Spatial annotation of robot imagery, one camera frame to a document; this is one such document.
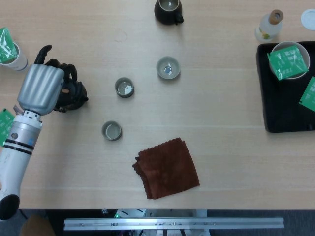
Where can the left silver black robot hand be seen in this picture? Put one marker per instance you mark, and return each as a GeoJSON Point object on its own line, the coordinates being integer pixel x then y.
{"type": "Point", "coordinates": [40, 88]}

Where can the black teapot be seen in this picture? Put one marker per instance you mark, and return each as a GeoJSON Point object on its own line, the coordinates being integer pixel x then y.
{"type": "Point", "coordinates": [73, 96]}

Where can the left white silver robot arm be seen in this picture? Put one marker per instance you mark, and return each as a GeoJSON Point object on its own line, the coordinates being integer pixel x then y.
{"type": "Point", "coordinates": [14, 159]}

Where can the dark green ceramic teacup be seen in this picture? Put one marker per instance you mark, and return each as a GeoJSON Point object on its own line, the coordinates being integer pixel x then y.
{"type": "Point", "coordinates": [112, 139]}
{"type": "Point", "coordinates": [124, 96]}

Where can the white paper cup blue band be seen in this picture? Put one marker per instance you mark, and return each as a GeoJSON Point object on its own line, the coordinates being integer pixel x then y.
{"type": "Point", "coordinates": [21, 62]}

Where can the green tea packet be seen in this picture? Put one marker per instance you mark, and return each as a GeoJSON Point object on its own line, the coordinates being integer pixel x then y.
{"type": "Point", "coordinates": [6, 46]}
{"type": "Point", "coordinates": [5, 125]}
{"type": "Point", "coordinates": [310, 96]}
{"type": "Point", "coordinates": [288, 62]}

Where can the grey ceramic strainer bowl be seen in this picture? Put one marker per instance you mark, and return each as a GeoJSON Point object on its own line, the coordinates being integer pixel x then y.
{"type": "Point", "coordinates": [161, 73]}

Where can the brown round seat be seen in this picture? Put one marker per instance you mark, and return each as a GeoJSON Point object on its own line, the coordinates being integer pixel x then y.
{"type": "Point", "coordinates": [37, 226]}

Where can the black ceramic pitcher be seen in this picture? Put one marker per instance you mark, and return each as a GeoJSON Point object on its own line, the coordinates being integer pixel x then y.
{"type": "Point", "coordinates": [165, 18]}

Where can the brown folded cloth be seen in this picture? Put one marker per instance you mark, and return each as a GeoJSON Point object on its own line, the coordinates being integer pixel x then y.
{"type": "Point", "coordinates": [167, 169]}

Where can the frosted bottle with wooden cap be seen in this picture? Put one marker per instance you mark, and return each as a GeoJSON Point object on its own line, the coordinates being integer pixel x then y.
{"type": "Point", "coordinates": [267, 27]}

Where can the black plastic tray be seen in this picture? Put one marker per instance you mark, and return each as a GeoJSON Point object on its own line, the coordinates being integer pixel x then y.
{"type": "Point", "coordinates": [278, 110]}

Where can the white bowl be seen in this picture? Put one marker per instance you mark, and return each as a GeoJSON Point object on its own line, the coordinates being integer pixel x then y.
{"type": "Point", "coordinates": [283, 46]}

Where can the white round lid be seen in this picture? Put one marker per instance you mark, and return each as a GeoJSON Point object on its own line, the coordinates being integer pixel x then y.
{"type": "Point", "coordinates": [309, 19]}

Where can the aluminium rail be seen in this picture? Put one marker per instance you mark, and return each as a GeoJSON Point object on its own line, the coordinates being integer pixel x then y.
{"type": "Point", "coordinates": [172, 222]}

